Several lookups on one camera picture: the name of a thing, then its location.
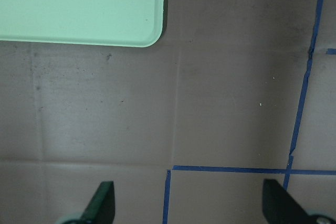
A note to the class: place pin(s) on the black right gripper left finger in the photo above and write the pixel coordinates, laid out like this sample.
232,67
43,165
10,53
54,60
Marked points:
101,208

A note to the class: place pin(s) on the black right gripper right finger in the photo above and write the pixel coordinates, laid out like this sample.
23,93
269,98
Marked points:
279,207

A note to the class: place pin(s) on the brown paper table cover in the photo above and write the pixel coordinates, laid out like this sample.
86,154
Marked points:
201,117

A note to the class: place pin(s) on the green plastic tray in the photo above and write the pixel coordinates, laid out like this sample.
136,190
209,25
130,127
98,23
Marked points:
124,23

